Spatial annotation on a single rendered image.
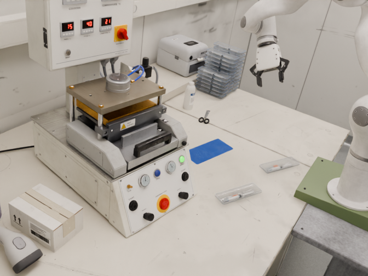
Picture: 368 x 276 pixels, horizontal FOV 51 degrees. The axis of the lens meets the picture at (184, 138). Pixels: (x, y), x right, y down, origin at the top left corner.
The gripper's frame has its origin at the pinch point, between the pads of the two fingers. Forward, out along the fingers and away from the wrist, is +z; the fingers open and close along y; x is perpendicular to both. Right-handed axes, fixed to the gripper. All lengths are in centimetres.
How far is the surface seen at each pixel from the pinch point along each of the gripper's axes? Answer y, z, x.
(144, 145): 21, 28, 57
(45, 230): 41, 52, 79
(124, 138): 27, 26, 59
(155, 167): 23, 35, 49
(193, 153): 32.9, 26.9, 10.2
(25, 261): 40, 59, 85
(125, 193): 27, 43, 60
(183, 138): 18.6, 24.6, 38.6
